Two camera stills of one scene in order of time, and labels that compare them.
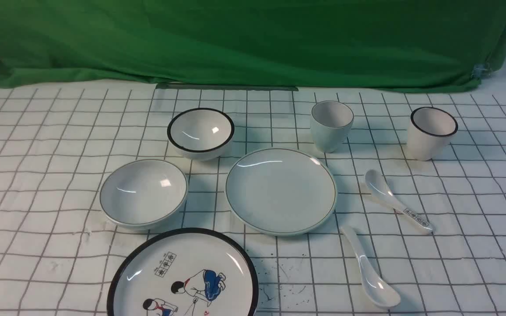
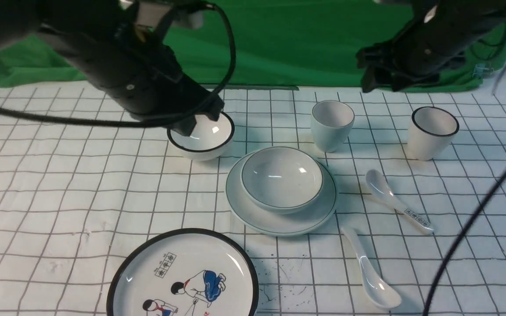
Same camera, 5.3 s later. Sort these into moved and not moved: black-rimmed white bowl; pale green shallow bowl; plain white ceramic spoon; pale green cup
Moved: pale green shallow bowl
Not moved: pale green cup; black-rimmed white bowl; plain white ceramic spoon
